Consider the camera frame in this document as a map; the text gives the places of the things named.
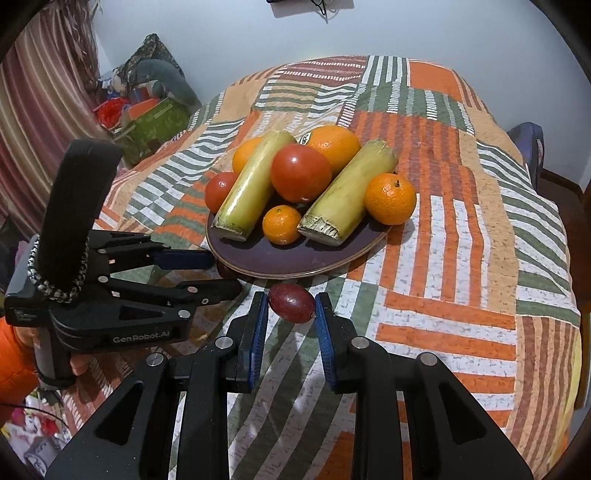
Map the grey plush toy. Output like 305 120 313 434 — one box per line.
131 60 200 105

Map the person's left forearm orange sleeve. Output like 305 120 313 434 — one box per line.
0 318 41 409

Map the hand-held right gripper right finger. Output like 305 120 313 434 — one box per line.
314 292 532 480

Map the purple ceramic plate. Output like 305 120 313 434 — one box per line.
205 210 389 279

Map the striped curtain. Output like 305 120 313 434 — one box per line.
0 14 100 232

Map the dark floral bag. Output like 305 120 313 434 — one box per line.
113 34 185 79

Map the green patterned box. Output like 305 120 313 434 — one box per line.
111 99 190 167

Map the black television cable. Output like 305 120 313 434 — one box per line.
311 0 341 22

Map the blue bag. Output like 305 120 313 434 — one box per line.
507 122 546 192

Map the large red tomato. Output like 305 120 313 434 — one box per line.
270 143 333 204

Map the red plastic bag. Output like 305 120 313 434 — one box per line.
93 98 125 128

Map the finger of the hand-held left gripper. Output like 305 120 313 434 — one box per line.
99 277 244 323
90 231 217 278

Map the dark red plum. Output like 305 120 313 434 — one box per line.
269 284 316 323

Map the yellow sugarcane piece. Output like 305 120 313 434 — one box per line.
297 141 399 245
211 130 297 242

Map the large orange with sticker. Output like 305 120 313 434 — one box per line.
300 126 362 175

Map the small mandarin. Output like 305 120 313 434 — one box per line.
262 205 303 246
365 172 417 226

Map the orange cardboard box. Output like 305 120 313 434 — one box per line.
124 97 162 121

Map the plain large orange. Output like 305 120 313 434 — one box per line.
232 137 265 174

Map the striped patchwork blanket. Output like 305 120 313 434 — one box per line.
60 54 583 480

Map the small red tomato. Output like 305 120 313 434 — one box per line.
204 172 239 214

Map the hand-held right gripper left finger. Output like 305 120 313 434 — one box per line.
46 291 269 480

